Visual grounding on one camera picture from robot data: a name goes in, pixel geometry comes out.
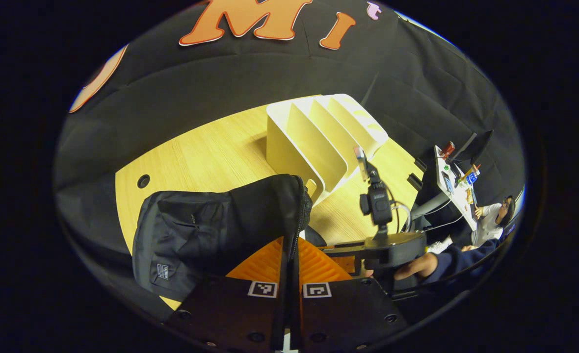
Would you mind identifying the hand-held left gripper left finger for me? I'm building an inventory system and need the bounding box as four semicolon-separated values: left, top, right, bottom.
164;236;290;353

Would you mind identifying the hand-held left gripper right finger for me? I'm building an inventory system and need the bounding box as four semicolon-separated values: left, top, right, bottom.
289;236;408;353

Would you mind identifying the black schoolbag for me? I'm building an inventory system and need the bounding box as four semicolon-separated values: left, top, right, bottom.
132;174;327;301

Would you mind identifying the white bookshelf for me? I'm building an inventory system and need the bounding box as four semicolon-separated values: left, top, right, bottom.
265;94;390;207

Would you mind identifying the white background desk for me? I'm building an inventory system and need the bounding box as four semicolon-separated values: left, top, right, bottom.
434;145;482;232

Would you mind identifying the black monitor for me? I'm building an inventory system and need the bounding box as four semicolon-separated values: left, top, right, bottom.
453;129;495;165

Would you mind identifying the black backdrop cloth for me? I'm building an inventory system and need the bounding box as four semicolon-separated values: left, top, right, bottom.
54;0;526;314

